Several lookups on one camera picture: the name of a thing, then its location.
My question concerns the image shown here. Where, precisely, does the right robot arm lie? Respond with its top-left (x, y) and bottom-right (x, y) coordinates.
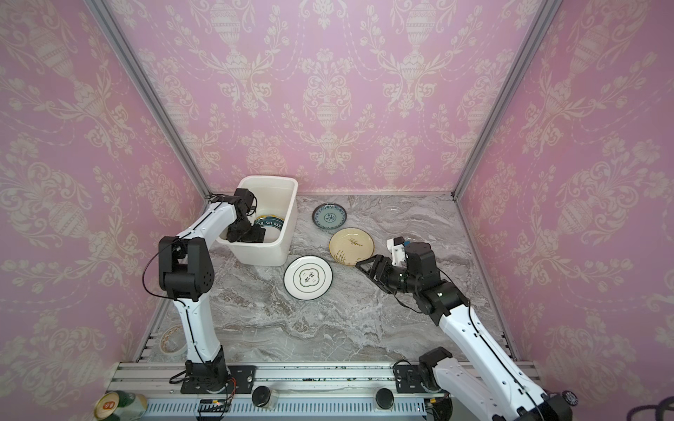
top-left (356, 238), bottom-right (573, 420)

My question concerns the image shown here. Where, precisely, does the white plastic bin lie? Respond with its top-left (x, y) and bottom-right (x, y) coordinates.
top-left (216, 175), bottom-right (298, 267)

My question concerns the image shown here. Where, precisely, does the white slotted cable duct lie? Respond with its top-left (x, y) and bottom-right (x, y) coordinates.
top-left (141, 396), bottom-right (428, 420)

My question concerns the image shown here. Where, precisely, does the white plate dark lettered rim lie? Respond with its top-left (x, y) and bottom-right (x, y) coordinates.
top-left (254, 215), bottom-right (284, 243)

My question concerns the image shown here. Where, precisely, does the white plate green line pattern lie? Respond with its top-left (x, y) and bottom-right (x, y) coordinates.
top-left (284, 255), bottom-right (333, 301)

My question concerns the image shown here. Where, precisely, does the green can gold lid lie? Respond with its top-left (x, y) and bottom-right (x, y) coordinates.
top-left (93, 390), bottom-right (148, 421)

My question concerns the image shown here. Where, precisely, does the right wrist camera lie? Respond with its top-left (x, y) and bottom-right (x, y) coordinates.
top-left (386, 237), bottom-right (408, 268)

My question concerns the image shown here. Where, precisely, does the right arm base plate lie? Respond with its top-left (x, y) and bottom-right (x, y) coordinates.
top-left (391, 363), bottom-right (449, 394)

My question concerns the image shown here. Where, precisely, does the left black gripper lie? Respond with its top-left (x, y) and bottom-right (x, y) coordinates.
top-left (227, 218), bottom-right (266, 244)

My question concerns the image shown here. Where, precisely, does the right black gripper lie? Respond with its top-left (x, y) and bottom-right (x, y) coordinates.
top-left (357, 255), bottom-right (423, 298)

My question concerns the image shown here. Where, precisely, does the beige plate floral pattern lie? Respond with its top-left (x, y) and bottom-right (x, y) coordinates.
top-left (328, 228), bottom-right (375, 267)

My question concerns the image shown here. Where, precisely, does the left jar black lid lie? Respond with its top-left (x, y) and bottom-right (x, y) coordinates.
top-left (251, 386), bottom-right (279, 410)

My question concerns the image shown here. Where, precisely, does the jar black lid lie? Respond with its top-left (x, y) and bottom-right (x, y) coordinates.
top-left (374, 388), bottom-right (395, 410)
top-left (251, 386), bottom-right (279, 410)

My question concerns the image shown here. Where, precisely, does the small teal patterned plate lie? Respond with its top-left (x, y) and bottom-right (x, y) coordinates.
top-left (312, 203), bottom-right (348, 230)

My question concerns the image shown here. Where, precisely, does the right jar black lid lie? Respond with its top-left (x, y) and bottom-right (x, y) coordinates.
top-left (374, 388), bottom-right (395, 410)

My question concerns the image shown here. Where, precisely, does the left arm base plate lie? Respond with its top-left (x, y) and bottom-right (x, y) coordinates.
top-left (180, 365), bottom-right (256, 396)

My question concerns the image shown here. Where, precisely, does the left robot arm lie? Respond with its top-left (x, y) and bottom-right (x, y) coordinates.
top-left (157, 189), bottom-right (264, 396)

